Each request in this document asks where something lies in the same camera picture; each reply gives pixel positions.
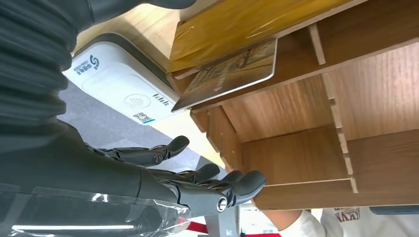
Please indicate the white card reader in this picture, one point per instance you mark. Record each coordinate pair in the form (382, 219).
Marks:
(108, 85)

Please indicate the clear plastic wrist wrap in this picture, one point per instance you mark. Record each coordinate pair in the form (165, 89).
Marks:
(98, 212)

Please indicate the wooden organiser box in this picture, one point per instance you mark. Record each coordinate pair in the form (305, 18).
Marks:
(294, 157)

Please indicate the person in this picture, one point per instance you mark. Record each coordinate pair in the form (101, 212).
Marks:
(311, 229)

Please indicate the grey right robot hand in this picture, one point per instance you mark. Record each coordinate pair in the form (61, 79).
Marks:
(65, 163)

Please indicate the printed room key card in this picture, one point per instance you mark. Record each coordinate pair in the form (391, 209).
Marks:
(229, 75)

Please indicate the blue tablet case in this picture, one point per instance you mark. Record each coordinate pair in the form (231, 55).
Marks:
(392, 210)

